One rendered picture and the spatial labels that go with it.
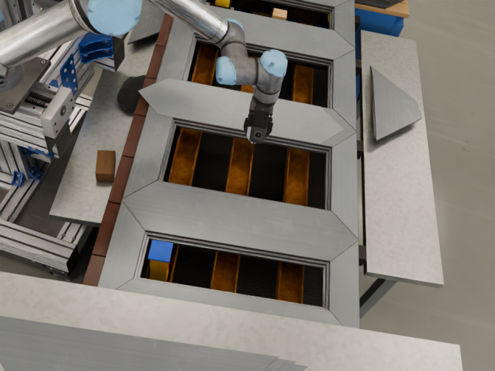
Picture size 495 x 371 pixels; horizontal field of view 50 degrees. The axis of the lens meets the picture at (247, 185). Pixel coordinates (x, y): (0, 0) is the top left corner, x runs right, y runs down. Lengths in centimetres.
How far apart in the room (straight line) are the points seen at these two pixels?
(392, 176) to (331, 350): 89
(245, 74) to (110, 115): 74
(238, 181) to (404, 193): 60
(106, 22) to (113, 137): 78
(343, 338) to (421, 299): 142
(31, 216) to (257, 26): 123
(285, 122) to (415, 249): 62
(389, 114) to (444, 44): 190
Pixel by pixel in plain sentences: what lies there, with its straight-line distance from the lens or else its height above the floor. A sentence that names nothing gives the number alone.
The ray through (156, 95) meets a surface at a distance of 190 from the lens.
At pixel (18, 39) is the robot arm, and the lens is 140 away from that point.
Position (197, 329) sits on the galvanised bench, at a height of 105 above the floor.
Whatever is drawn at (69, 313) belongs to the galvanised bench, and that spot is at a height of 105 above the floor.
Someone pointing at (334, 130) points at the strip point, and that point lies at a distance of 192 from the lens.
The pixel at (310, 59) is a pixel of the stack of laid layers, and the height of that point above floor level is 83.
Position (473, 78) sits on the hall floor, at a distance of 385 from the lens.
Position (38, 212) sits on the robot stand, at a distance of 240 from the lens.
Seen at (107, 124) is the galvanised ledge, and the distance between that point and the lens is 203.
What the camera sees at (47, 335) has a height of 107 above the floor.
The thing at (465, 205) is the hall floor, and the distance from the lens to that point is 311.
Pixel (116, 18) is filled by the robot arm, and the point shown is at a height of 142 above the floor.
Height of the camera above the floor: 224
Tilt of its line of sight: 55 degrees down
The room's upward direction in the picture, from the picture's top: 16 degrees clockwise
